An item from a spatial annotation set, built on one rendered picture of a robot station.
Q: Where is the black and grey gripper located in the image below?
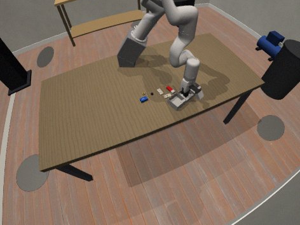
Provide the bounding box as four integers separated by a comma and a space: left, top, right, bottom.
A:
180, 78, 196, 97

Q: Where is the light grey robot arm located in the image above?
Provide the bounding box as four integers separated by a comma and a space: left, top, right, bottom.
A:
131, 0, 200, 82

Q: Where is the blue battery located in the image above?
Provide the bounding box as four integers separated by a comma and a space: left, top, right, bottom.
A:
140, 96, 147, 103

